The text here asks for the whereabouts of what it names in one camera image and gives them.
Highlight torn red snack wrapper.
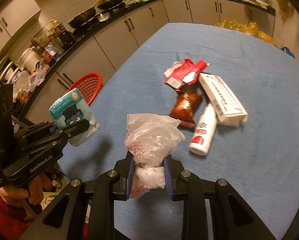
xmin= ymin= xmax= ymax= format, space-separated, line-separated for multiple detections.
xmin=164 ymin=58 xmax=210 ymax=89

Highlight white kitchen cabinets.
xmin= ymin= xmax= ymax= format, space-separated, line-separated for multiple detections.
xmin=13 ymin=0 xmax=276 ymax=124

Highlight yellow plastic bag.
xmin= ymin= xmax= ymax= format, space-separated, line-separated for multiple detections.
xmin=215 ymin=18 xmax=274 ymax=46

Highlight black frying pan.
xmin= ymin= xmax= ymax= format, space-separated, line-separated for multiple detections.
xmin=68 ymin=0 xmax=100 ymax=29

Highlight red plastic mesh basket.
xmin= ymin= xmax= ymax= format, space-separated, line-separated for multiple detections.
xmin=68 ymin=72 xmax=103 ymax=106

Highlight dark red snack bag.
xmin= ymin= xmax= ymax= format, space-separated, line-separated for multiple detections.
xmin=168 ymin=89 xmax=203 ymax=128

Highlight condiment bottles cluster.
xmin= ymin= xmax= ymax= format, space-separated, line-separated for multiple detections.
xmin=31 ymin=20 xmax=76 ymax=66

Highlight blue table cloth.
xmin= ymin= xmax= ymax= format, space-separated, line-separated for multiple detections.
xmin=57 ymin=22 xmax=299 ymax=240

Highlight clear plastic bag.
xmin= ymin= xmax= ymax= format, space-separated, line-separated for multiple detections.
xmin=124 ymin=113 xmax=185 ymax=198

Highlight left hand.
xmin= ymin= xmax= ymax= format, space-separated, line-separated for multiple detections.
xmin=0 ymin=176 xmax=44 ymax=207

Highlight white spray bottle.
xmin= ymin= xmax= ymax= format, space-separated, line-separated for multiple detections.
xmin=189 ymin=103 xmax=217 ymax=156

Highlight teal tissue pack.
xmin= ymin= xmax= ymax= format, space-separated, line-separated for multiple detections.
xmin=49 ymin=88 xmax=100 ymax=147

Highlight blue object behind table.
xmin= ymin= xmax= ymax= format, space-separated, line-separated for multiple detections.
xmin=280 ymin=46 xmax=295 ymax=59

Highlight white medicine box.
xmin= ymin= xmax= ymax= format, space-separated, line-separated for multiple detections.
xmin=198 ymin=73 xmax=248 ymax=127

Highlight black wok with lid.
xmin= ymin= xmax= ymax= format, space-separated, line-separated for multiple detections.
xmin=96 ymin=0 xmax=123 ymax=10

